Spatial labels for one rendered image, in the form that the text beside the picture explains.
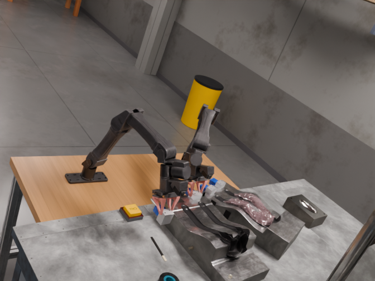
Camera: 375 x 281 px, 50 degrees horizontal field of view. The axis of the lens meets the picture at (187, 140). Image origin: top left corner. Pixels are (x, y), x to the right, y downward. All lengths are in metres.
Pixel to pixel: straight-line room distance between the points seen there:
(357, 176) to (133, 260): 2.97
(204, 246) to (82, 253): 0.48
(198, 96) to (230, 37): 0.97
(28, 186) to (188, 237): 0.72
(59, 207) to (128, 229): 0.30
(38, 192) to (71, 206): 0.15
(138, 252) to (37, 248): 0.39
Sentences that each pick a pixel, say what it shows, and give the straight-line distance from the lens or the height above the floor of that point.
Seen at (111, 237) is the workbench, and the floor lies 0.80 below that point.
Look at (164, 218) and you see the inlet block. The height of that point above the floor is 0.94.
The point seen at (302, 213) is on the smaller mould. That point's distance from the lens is 2.42.
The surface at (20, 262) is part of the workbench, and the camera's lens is 1.70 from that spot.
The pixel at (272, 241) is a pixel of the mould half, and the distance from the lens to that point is 2.01.
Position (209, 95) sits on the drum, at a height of 0.49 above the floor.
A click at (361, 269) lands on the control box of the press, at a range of 1.06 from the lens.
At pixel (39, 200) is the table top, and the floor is 0.80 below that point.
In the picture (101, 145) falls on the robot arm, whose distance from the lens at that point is 1.86.
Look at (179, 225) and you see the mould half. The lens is 1.80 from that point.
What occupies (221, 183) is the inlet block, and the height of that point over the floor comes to 0.88.
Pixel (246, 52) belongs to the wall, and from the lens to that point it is 5.19.
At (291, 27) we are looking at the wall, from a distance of 4.82.
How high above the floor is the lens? 1.91
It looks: 24 degrees down
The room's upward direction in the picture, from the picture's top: 22 degrees clockwise
